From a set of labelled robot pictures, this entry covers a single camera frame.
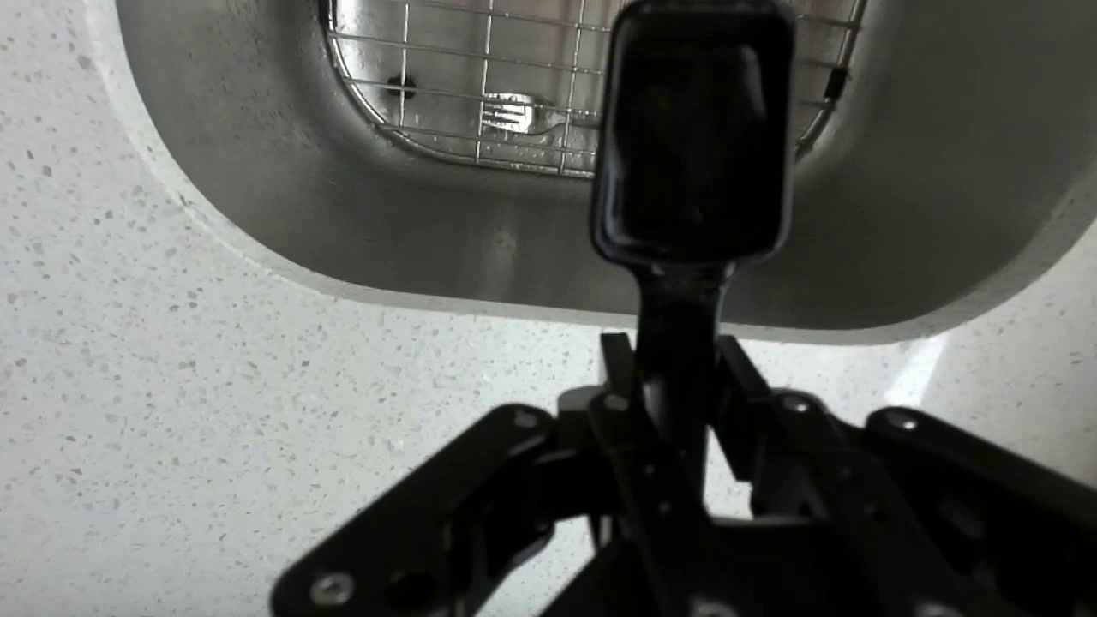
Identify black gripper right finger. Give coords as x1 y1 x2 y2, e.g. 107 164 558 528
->
714 335 773 451

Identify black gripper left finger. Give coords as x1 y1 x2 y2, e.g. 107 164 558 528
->
595 332 636 447

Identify black spoon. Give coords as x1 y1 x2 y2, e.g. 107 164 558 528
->
590 0 798 497

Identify silver fork in sink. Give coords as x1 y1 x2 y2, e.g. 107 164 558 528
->
476 89 567 138

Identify stainless steel sink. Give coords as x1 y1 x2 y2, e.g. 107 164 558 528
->
109 0 1097 339

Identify metal sink grid rack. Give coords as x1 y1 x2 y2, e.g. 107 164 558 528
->
319 0 870 183

